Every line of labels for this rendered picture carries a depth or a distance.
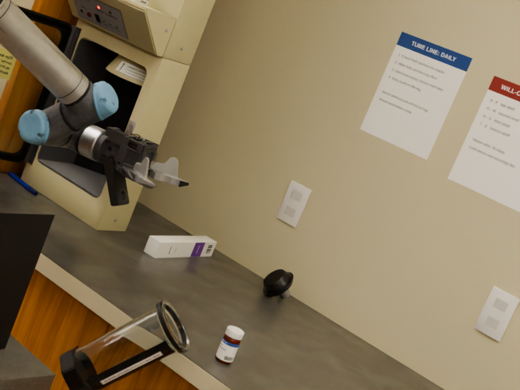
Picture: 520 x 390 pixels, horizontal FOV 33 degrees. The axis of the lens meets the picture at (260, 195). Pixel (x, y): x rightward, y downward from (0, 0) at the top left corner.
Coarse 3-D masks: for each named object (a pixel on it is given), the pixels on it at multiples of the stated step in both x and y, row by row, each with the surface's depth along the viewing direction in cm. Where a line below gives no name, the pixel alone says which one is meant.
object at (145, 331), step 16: (160, 304) 166; (144, 320) 166; (176, 320) 172; (112, 336) 167; (128, 336) 165; (144, 336) 164; (160, 336) 164; (176, 336) 172; (80, 352) 167; (96, 352) 166; (112, 352) 165; (128, 352) 165; (80, 368) 166; (96, 368) 165
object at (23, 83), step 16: (48, 32) 228; (0, 48) 221; (0, 64) 223; (16, 64) 226; (0, 80) 224; (16, 80) 228; (32, 80) 231; (0, 96) 226; (16, 96) 229; (32, 96) 232; (0, 112) 228; (16, 112) 231; (0, 128) 230; (16, 128) 233; (0, 144) 232; (16, 144) 235
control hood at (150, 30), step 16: (112, 0) 213; (128, 0) 209; (128, 16) 212; (144, 16) 208; (160, 16) 210; (112, 32) 223; (128, 32) 217; (144, 32) 212; (160, 32) 213; (144, 48) 217; (160, 48) 215
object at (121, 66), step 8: (120, 56) 230; (112, 64) 230; (120, 64) 228; (128, 64) 227; (136, 64) 227; (112, 72) 228; (120, 72) 227; (128, 72) 226; (136, 72) 226; (144, 72) 227; (128, 80) 226; (136, 80) 226
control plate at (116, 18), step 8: (80, 0) 223; (88, 0) 220; (96, 0) 218; (80, 8) 226; (88, 8) 223; (96, 8) 220; (104, 8) 217; (112, 8) 215; (80, 16) 228; (88, 16) 226; (104, 16) 220; (112, 16) 217; (120, 16) 215; (96, 24) 225; (104, 24) 222; (112, 24) 220; (120, 24) 217; (120, 32) 220
